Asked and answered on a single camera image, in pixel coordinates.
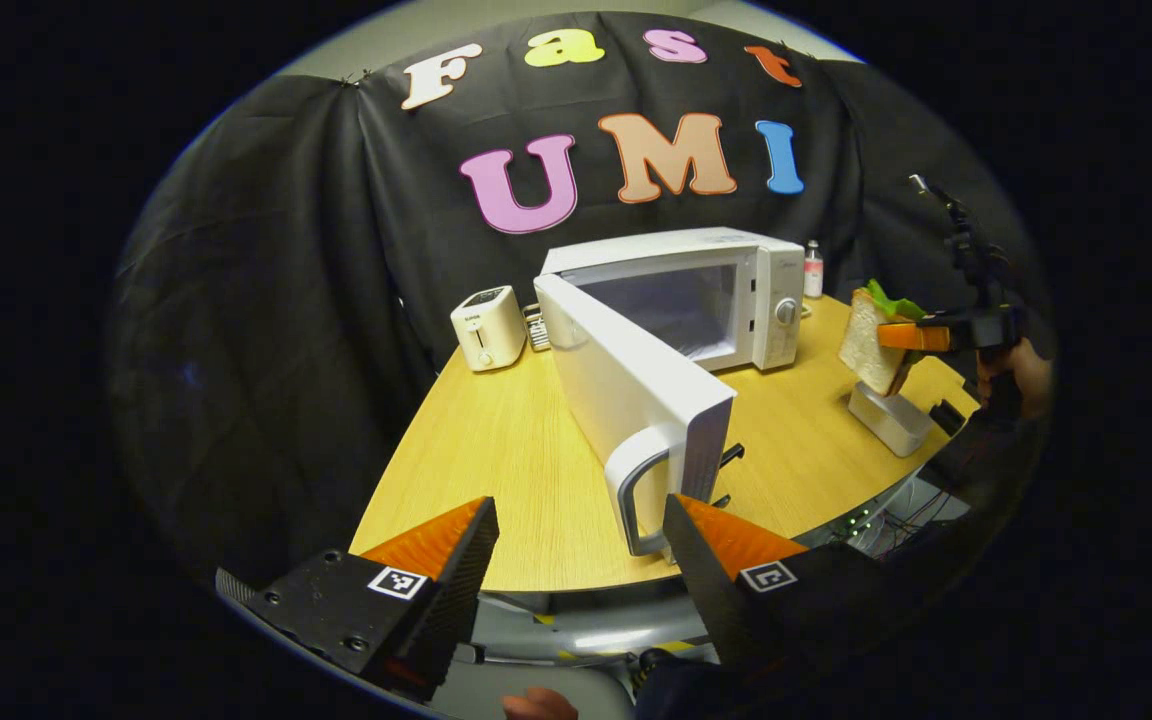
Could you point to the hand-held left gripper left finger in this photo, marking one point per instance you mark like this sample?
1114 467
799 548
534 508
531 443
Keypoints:
456 580

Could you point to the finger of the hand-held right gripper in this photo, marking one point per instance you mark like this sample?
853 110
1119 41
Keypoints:
911 337

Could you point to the white sandwich holder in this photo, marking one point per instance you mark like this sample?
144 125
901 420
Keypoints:
891 420

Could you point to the white microwave oven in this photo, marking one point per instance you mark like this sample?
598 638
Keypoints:
636 390

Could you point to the sandwich with lettuce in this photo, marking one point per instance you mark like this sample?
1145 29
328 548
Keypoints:
866 345

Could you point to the person's dark blue clothing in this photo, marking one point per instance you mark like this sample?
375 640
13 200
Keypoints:
681 690

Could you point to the small white pink bottle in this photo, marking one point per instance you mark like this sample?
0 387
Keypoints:
813 275

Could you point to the small grey ribbed object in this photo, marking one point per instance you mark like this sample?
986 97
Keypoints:
538 330

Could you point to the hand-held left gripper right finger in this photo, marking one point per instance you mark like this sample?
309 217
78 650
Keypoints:
701 590

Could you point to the white toaster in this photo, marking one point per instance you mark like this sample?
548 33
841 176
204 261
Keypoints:
486 330

